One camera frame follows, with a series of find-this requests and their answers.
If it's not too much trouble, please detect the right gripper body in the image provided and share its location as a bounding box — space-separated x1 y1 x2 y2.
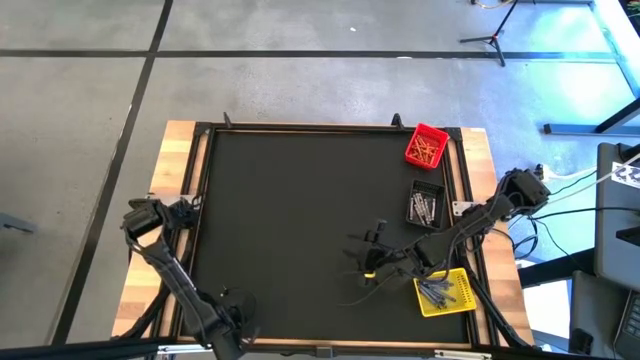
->
357 219 427 288

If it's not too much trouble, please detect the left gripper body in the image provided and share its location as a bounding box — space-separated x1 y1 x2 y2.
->
212 288 262 360

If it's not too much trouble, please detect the yellow plastic basket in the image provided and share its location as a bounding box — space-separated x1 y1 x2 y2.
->
412 267 479 319

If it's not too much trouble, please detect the black plastic basket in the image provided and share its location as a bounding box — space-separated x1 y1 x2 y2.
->
404 179 447 230

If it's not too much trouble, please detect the red plastic basket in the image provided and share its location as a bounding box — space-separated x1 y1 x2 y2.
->
404 122 451 171

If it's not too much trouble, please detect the gray cabinet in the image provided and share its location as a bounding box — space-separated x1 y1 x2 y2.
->
593 141 640 292

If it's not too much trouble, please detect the black desk leg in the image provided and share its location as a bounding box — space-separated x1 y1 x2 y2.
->
542 96 640 137

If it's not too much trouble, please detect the black tripod stand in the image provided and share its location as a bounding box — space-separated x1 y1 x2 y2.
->
458 0 521 68

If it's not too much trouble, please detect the dark laptop keyboard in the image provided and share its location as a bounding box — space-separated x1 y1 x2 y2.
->
613 289 640 360

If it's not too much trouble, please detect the printed marker paper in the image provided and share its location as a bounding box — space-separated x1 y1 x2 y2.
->
610 160 640 191

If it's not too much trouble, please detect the silver mount bracket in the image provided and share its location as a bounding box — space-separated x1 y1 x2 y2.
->
156 343 214 356
432 349 494 360

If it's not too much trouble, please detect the black cable sleeve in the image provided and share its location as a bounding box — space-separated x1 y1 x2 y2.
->
117 234 197 342
455 234 534 350

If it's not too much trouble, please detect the black mount bar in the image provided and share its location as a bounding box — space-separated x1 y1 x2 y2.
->
0 338 176 360

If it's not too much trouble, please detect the black floor cable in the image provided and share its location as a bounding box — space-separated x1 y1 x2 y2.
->
527 205 640 222

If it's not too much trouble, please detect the white cable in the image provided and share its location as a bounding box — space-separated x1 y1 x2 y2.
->
567 151 640 199

